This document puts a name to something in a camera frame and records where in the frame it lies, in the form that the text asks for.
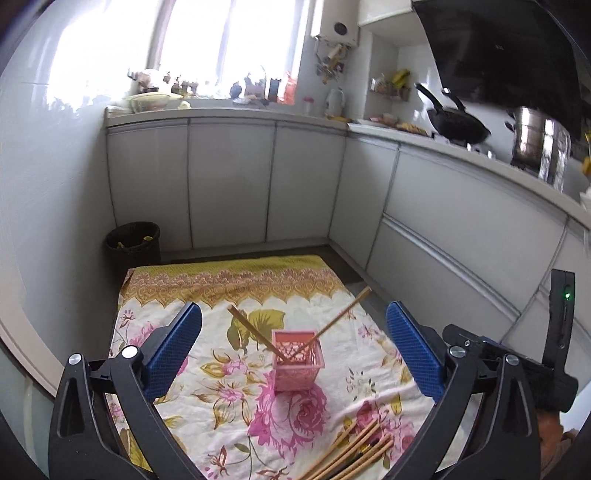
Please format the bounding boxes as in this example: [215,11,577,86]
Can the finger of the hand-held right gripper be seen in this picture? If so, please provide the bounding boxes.
[442,324,509,363]

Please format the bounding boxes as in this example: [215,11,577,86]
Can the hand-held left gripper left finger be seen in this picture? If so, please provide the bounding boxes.
[47,301,207,480]

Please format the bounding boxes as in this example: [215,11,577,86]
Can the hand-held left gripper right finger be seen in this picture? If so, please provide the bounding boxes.
[385,301,542,480]

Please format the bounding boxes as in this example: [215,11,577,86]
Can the wooden chopstick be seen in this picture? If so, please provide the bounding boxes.
[283,286,373,365]
[227,305,290,364]

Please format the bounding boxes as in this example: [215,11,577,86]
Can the pile of chopsticks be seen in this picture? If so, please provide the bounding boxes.
[295,415,396,480]

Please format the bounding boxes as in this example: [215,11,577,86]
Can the pink plastic utensil basket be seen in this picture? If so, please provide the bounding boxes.
[271,329,326,393]

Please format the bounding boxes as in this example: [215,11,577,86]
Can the person's right hand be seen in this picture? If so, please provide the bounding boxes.
[536,408,580,468]

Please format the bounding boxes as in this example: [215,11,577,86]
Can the black trash bin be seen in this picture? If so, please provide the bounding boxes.
[104,222,162,278]

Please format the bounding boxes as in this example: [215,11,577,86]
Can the floral printed cloth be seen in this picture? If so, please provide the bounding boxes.
[106,254,467,480]

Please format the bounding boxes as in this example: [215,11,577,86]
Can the white kitchen cabinets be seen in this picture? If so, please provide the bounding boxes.
[105,107,591,370]

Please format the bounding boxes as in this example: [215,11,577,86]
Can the shiny stove splash guard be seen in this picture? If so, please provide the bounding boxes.
[538,119,574,191]

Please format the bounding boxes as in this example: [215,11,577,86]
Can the gas stove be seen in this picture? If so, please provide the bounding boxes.
[434,134,498,160]

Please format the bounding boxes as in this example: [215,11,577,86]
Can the steel stockpot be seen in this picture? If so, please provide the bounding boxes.
[505,106,561,169]

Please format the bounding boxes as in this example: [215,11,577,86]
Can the black wok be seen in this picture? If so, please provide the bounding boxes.
[414,82,491,147]

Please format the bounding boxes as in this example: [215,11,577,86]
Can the plates of food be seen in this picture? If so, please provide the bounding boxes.
[369,113,430,137]

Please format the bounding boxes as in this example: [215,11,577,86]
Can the pale green basin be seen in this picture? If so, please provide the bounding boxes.
[127,92,172,114]

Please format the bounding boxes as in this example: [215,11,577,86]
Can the white kettle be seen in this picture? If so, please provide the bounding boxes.
[325,87,347,119]

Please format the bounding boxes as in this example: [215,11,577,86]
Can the row of small dark bottles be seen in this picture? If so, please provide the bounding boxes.
[164,71,200,96]

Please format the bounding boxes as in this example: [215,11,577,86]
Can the orange red bag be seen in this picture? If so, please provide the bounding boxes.
[278,74,297,105]

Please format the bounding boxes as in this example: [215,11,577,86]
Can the black range hood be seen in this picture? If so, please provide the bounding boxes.
[411,0,585,136]

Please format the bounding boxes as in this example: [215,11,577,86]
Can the kitchen window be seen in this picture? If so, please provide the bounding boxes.
[46,0,315,100]

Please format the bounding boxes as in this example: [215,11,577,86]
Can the white water heater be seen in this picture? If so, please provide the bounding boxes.
[313,18,361,48]

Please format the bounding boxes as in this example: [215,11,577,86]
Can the wall spice rack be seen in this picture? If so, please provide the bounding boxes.
[368,69,413,102]

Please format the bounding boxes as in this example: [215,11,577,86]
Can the white wall cabinet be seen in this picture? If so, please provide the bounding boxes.
[358,0,416,27]

